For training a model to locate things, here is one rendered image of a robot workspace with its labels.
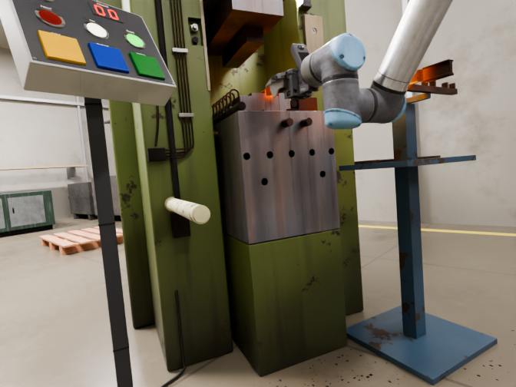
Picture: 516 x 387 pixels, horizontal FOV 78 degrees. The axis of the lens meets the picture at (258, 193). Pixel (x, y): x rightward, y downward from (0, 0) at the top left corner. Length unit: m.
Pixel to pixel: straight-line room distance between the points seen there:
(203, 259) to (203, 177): 0.31
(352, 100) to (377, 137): 3.30
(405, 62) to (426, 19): 0.09
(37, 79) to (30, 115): 7.97
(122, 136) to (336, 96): 1.10
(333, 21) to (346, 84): 0.84
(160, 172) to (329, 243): 0.68
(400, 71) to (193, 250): 0.89
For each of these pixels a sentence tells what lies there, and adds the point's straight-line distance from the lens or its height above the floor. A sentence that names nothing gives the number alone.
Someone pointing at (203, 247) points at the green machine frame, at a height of 0.44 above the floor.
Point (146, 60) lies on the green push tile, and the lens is 0.95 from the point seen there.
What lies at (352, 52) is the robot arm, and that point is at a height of 0.97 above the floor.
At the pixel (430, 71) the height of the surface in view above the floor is 0.98.
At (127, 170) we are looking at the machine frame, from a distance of 1.63.
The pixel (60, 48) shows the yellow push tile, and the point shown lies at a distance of 0.85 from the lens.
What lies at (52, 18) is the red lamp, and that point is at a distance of 0.93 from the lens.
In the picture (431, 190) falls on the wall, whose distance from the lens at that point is 3.95.
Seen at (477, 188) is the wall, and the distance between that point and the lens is 3.87.
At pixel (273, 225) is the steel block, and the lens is 1.12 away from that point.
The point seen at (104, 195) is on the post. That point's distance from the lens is 0.95.
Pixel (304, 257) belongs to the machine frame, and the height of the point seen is 0.39.
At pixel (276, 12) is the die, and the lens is 1.33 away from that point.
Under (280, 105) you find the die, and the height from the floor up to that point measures 0.95.
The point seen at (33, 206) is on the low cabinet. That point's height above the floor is 0.44.
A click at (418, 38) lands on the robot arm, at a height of 0.98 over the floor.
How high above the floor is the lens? 0.71
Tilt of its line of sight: 4 degrees down
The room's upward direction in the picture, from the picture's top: 5 degrees counter-clockwise
